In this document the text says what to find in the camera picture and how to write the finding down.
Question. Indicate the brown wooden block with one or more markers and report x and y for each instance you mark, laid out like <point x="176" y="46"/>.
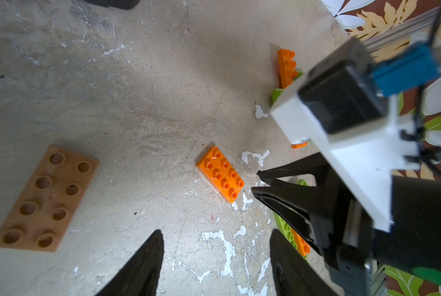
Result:
<point x="44" y="209"/>

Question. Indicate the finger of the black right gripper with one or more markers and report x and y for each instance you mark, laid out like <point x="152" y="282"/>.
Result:
<point x="315" y="165"/>

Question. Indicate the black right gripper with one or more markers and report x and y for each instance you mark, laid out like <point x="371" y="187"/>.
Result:
<point x="412" y="245"/>

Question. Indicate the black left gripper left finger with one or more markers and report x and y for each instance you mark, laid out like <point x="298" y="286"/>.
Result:
<point x="140" y="275"/>

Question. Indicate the long orange lego plate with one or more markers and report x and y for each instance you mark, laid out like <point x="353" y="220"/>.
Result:
<point x="287" y="67"/>

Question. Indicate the lime green lego plate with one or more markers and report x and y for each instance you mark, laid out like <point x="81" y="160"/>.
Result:
<point x="285" y="229"/>
<point x="276" y="94"/>

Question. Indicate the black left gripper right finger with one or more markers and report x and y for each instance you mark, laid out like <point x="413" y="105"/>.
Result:
<point x="292" y="274"/>

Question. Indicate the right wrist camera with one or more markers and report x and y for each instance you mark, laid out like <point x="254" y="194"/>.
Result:
<point x="347" y="106"/>

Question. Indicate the black toolbox yellow handle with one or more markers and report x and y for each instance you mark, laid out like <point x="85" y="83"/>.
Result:
<point x="119" y="4"/>

